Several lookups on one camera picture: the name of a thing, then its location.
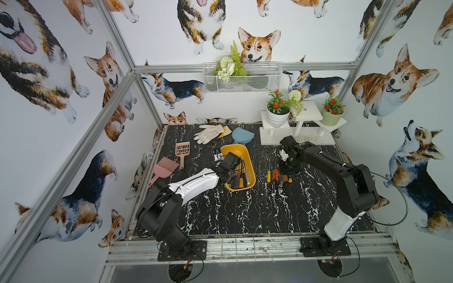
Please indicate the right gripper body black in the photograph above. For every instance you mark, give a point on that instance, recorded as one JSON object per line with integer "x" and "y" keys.
{"x": 289, "y": 167}

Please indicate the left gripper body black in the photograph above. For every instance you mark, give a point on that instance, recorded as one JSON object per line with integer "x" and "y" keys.
{"x": 233, "y": 175}

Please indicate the yellow plastic storage box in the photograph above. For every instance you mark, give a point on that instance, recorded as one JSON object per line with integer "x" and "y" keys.
{"x": 241, "y": 177}

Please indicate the orange grey handle screwdriver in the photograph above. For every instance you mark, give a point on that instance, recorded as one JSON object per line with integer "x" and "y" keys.
{"x": 274, "y": 175}

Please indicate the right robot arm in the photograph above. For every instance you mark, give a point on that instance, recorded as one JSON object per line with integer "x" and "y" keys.
{"x": 355, "y": 189}

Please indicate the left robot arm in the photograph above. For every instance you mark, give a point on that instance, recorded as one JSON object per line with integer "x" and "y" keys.
{"x": 159, "y": 212}

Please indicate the white stepped plant stand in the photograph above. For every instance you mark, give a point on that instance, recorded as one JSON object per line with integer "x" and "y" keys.
{"x": 308, "y": 127}

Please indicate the white pot red flowers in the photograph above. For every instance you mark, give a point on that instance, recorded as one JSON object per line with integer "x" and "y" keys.
{"x": 277, "y": 110}

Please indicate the blue plastic dustpan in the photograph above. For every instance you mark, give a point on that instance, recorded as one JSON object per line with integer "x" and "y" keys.
{"x": 241, "y": 136}

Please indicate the yellow cloth under glove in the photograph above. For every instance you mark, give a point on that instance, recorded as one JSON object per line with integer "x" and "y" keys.
{"x": 226, "y": 131}

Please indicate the white work glove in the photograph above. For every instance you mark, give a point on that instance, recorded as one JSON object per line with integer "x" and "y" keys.
{"x": 208, "y": 133}

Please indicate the brown plastic slotted scoop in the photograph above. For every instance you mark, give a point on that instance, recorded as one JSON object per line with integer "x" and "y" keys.
{"x": 182, "y": 150}

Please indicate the white hydrangea flower sprig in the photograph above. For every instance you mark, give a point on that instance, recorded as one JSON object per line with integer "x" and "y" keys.
{"x": 295, "y": 101}

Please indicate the green pot red flowers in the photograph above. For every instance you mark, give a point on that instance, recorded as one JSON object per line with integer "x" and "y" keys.
{"x": 333, "y": 110}

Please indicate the pink hand brush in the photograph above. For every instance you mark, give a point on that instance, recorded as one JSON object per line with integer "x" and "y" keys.
{"x": 163, "y": 169}

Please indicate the green fern with white flowers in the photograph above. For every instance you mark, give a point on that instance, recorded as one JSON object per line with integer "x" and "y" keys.
{"x": 230, "y": 66}

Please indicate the white wire wall basket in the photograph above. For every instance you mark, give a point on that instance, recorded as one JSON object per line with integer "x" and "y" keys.
{"x": 262, "y": 77}

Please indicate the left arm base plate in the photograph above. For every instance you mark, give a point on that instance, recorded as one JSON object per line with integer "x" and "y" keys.
{"x": 192, "y": 250}

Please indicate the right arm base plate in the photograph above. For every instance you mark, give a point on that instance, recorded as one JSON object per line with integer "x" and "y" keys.
{"x": 336, "y": 249}

